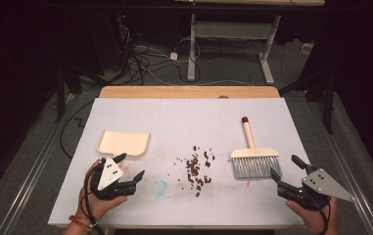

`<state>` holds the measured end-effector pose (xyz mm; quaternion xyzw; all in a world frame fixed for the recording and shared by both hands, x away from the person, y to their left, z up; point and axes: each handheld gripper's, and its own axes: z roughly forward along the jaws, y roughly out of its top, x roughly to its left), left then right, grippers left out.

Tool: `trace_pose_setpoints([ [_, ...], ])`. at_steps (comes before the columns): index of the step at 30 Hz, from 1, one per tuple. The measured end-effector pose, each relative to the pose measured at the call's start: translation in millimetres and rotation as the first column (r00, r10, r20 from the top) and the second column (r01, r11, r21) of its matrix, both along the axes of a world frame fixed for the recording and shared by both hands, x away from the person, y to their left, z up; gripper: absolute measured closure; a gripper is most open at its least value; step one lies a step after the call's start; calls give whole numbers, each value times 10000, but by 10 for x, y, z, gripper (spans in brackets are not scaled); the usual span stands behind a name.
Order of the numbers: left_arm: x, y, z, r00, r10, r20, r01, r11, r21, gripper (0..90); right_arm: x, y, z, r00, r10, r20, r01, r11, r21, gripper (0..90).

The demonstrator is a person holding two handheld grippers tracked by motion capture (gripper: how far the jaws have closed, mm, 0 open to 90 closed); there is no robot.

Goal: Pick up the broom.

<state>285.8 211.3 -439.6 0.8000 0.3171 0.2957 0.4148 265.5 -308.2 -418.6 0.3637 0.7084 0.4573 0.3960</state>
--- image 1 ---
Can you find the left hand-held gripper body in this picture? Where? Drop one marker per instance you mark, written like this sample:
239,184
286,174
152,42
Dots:
109,173

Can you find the cream plastic dustpan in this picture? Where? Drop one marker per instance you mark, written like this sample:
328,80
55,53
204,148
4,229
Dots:
123,142

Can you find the aluminium floor rail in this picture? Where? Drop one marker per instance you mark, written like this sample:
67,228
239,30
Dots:
347,169
34,176

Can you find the white-framed desk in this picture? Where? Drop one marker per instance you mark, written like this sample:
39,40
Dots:
229,30

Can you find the white power adapter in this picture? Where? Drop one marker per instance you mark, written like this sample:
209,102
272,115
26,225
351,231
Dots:
173,56

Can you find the pile of red beans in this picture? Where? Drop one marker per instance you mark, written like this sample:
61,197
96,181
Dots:
194,169

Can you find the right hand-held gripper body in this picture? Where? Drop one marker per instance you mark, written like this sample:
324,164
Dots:
321,184

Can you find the person's right hand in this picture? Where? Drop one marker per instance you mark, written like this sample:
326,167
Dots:
317,220

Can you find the cream brush with grey bristles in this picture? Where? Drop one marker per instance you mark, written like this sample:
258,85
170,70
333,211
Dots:
254,152

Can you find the person's left hand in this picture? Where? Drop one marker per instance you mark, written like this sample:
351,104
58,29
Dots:
97,207

